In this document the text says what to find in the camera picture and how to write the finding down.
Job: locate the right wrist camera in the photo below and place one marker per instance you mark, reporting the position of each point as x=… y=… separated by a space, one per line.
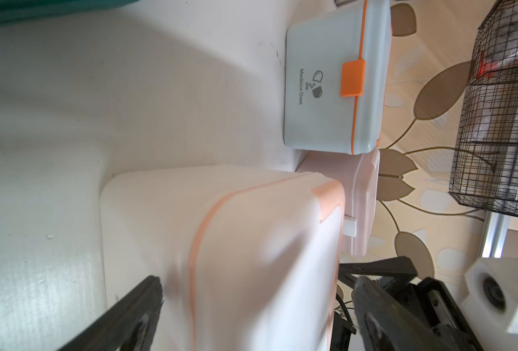
x=491 y=307

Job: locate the blue box orange trim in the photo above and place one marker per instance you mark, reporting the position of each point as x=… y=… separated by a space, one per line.
x=335 y=79

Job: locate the red tape roll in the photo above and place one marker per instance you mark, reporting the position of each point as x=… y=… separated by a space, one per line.
x=486 y=70

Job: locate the green plastic tool case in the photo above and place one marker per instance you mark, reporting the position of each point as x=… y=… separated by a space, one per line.
x=12 y=11

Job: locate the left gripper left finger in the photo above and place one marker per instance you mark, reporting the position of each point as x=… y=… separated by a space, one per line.
x=130 y=324

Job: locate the right wire basket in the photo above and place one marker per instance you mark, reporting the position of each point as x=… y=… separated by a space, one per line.
x=485 y=165

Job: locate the white box pink trim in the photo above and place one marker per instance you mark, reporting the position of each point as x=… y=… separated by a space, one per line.
x=247 y=257

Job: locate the pink first aid box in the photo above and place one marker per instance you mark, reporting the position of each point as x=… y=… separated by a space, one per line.
x=359 y=176

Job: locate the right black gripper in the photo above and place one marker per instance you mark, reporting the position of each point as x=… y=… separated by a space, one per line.
x=429 y=301

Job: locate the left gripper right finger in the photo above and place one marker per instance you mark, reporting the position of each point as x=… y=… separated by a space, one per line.
x=386 y=325

